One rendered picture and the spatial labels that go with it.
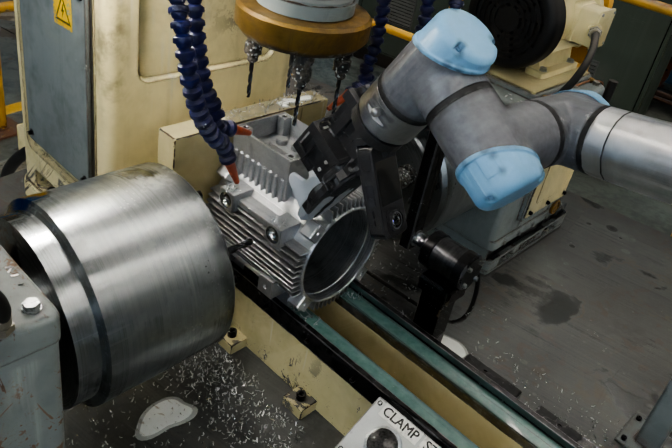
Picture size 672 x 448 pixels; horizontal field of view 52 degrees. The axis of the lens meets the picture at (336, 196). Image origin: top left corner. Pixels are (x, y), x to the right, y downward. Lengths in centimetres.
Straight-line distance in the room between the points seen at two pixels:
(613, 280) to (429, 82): 96
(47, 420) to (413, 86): 48
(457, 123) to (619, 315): 87
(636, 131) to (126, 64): 66
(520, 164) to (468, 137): 5
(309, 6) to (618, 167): 40
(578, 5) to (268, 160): 70
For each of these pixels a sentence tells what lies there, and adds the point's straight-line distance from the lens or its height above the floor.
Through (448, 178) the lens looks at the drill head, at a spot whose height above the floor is 109.
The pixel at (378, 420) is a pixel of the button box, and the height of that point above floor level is 107.
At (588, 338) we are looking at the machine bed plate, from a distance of 137.
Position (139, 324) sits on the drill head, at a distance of 75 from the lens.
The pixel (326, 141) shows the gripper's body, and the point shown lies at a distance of 80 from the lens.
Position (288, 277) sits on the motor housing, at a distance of 94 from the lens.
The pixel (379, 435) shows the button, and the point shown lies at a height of 107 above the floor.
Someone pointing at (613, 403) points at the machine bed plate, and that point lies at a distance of 126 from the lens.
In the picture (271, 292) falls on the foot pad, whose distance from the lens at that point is 97.
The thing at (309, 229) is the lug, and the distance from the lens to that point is 91.
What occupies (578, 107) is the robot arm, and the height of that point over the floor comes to 135.
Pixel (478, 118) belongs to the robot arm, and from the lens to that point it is 66.
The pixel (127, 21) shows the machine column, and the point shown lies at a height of 127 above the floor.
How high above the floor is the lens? 160
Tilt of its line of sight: 31 degrees down
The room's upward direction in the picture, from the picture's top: 11 degrees clockwise
